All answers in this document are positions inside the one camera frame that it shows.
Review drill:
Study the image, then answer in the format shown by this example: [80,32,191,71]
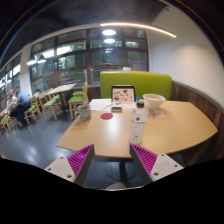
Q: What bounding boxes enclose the black tablet covered with stickers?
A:
[110,85,137,104]

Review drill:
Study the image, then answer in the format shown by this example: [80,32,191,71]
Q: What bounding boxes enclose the speckled grey ceramic mug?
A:
[76,104,92,122]

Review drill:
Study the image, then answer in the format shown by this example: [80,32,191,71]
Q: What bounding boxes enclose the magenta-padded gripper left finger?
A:
[43,143,96,187]

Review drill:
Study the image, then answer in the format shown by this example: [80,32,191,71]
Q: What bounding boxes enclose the wooden chairs with green cushions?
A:
[0,82,89,134]

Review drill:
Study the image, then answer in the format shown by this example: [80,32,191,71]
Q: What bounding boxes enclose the small dark flat device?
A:
[110,105,123,113]

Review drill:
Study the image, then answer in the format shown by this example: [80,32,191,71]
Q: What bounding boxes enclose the clear plastic bottle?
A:
[128,100,149,145]

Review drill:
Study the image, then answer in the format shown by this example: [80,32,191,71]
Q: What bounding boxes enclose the flat round red coaster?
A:
[100,112,114,121]

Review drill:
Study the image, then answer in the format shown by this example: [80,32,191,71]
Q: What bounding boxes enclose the white pendant lamp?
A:
[36,53,47,64]
[26,54,37,66]

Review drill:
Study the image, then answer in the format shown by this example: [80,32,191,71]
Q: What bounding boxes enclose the white paper sheets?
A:
[88,98,114,112]

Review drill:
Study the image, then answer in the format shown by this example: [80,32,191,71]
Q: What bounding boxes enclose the person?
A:
[9,89,32,127]
[5,93,18,111]

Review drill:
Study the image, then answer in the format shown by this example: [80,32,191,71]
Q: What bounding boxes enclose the long curved light strip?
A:
[99,22,178,39]

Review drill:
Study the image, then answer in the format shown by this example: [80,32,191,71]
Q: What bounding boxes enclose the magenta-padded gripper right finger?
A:
[129,143,184,185]

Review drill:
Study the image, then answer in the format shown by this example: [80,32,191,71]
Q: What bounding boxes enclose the white sachet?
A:
[153,109,166,118]

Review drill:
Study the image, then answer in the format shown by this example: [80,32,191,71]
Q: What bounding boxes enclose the wooden dining table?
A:
[44,83,78,118]

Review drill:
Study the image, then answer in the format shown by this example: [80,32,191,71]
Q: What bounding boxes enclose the white bowl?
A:
[142,93,167,110]

